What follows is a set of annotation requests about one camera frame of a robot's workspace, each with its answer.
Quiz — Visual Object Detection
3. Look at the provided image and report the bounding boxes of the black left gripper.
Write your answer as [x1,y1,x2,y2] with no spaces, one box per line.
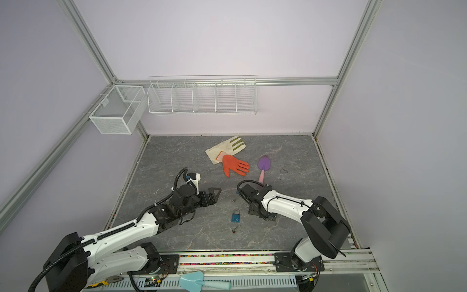
[179,187,221,219]

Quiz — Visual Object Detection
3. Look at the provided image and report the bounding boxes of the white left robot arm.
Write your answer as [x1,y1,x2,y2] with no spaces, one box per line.
[28,180,221,292]

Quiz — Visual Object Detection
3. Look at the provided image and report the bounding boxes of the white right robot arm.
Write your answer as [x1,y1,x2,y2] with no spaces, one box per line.
[237,180,351,272]

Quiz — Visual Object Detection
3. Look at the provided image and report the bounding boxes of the blue padlock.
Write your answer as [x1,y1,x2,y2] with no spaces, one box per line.
[231,209,241,223]

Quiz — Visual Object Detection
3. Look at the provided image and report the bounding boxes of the red rubber glove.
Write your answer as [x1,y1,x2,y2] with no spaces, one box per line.
[222,155,250,177]

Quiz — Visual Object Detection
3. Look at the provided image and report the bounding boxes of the cream glove green stripes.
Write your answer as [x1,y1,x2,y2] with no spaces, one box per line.
[205,136,246,164]

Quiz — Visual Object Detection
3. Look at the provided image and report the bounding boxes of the teal plastic trowel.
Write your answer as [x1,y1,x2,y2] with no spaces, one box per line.
[179,271,232,292]

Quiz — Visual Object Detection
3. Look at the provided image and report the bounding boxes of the small white mesh basket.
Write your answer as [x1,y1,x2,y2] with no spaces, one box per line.
[90,85,148,135]

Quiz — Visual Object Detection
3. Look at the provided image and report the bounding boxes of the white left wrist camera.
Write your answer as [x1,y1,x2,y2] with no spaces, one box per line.
[185,172,201,195]

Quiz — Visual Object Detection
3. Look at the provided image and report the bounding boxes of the purple trowel pink handle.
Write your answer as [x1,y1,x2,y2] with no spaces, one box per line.
[258,155,271,184]

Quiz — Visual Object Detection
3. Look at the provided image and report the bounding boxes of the long white wire basket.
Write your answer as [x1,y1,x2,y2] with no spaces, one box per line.
[147,75,258,115]

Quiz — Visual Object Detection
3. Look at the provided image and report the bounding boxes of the aluminium frame rails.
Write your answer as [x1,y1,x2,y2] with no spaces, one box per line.
[0,0,384,292]

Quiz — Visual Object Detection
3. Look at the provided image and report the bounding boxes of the yellow handled pliers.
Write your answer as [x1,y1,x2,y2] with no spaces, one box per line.
[85,276,124,289]

